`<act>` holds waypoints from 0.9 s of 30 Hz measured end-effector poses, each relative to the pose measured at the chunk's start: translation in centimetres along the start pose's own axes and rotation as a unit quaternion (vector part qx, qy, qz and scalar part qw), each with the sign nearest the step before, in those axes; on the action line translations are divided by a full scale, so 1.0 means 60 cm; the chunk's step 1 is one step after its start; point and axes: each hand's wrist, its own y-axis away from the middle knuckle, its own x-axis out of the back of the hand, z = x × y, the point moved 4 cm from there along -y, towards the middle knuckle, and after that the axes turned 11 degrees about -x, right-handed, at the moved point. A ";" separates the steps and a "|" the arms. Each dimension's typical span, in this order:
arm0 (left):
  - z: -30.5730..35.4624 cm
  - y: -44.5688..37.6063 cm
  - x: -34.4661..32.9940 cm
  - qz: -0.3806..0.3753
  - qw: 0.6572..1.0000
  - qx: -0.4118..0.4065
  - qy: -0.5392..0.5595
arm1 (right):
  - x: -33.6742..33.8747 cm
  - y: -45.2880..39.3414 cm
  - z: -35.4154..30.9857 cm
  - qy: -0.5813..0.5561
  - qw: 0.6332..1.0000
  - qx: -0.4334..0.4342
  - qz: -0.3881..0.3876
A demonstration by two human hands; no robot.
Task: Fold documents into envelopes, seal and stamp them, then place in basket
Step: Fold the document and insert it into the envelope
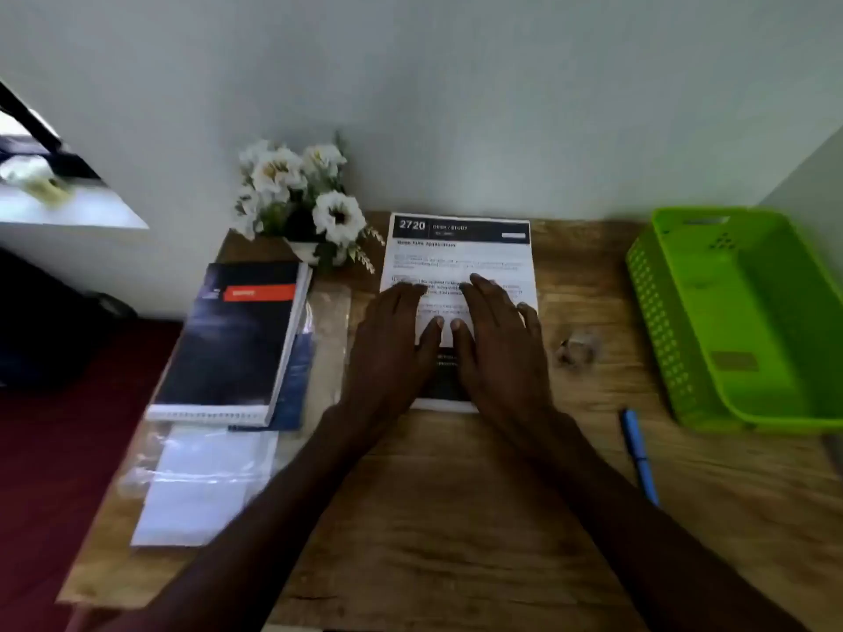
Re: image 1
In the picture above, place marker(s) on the person's left hand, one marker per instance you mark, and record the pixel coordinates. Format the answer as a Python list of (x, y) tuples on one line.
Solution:
[(385, 361)]

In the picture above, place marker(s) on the person's right hand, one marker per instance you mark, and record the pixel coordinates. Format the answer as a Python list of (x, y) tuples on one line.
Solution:
[(504, 361)]

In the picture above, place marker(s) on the clear plastic sleeve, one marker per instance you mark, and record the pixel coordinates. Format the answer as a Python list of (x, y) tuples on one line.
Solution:
[(329, 322)]

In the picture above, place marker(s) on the printed sheet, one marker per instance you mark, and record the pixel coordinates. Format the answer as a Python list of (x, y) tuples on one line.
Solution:
[(461, 256)]

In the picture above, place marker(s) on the green plastic basket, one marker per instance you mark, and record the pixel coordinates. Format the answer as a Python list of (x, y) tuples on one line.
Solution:
[(744, 309)]

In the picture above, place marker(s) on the person's left forearm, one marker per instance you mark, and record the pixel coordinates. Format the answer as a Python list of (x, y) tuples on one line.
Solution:
[(263, 519)]

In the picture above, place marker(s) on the person's right forearm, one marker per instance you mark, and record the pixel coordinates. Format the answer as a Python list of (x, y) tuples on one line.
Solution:
[(626, 519)]

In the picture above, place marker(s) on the blue book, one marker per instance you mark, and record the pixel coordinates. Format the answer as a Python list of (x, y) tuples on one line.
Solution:
[(293, 388)]

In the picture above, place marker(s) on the white flower plant in pot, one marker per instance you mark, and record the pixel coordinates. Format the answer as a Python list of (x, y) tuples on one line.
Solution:
[(336, 217)]

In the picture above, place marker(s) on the black spiral notebook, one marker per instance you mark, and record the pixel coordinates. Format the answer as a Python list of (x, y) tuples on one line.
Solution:
[(230, 335)]

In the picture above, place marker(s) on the blue pen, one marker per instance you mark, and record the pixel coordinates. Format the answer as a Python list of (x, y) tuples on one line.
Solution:
[(635, 447)]

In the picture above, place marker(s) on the black backpack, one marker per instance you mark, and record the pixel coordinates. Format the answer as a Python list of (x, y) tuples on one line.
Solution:
[(53, 322)]

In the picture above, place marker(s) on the white window sill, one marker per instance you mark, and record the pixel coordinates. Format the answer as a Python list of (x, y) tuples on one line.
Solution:
[(66, 213)]

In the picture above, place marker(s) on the small cream jar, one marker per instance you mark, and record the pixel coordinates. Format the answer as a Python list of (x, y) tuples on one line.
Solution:
[(46, 187)]

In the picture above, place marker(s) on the black window grille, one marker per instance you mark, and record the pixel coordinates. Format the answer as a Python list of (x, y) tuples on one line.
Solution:
[(26, 115)]

